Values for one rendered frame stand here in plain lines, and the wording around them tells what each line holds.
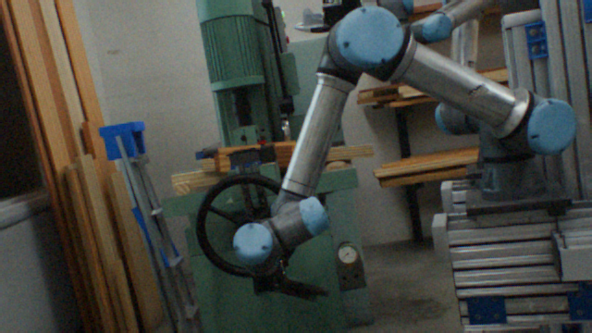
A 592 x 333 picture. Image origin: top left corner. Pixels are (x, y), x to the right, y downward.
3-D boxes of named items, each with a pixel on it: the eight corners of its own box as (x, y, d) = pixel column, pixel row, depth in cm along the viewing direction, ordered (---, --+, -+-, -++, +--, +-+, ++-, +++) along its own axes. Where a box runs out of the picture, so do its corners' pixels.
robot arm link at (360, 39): (551, 114, 132) (339, 6, 122) (595, 112, 117) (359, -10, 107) (530, 162, 132) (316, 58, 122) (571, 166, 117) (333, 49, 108)
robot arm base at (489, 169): (543, 184, 143) (538, 145, 142) (551, 196, 129) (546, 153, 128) (480, 191, 148) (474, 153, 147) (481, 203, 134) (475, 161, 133)
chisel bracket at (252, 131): (237, 155, 185) (232, 129, 185) (242, 152, 199) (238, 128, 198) (260, 152, 185) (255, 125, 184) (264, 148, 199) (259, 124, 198)
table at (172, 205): (154, 225, 167) (151, 204, 166) (178, 206, 197) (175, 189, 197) (363, 191, 165) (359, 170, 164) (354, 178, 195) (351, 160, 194)
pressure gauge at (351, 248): (339, 271, 170) (335, 245, 169) (339, 268, 174) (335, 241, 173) (361, 268, 170) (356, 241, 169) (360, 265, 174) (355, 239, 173)
